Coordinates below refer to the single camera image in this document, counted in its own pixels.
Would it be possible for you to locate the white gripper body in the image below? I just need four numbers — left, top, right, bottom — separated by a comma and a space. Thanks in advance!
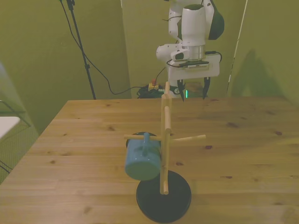
167, 53, 221, 81

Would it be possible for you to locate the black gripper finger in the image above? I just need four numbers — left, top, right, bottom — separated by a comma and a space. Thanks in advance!
202, 76, 212, 100
177, 79, 187, 103

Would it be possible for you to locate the blue ceramic mug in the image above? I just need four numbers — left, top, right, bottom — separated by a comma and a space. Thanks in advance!
124, 132, 162, 182

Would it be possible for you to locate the wooden mug tree black base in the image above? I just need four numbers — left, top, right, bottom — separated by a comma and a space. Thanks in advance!
123, 81, 206, 224

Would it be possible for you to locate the yellow emergency stop box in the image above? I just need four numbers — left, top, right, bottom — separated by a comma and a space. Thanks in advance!
148, 79, 161, 91

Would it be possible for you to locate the white partition edge strip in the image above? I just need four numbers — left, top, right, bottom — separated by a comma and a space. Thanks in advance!
227, 0, 249, 94

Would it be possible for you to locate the white flat board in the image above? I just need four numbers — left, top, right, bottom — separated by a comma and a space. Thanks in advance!
0, 116, 21, 141

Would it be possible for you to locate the black cable bundle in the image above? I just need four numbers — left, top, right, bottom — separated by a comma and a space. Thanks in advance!
136, 85, 165, 99

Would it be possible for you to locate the black tripod camera cable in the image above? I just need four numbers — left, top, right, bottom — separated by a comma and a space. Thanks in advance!
59, 0, 143, 95

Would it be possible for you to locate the black tripod camera stand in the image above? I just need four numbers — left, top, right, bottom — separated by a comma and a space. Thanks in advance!
59, 0, 97, 100

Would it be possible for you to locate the black wire frame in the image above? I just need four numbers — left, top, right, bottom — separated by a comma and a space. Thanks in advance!
0, 99, 32, 175

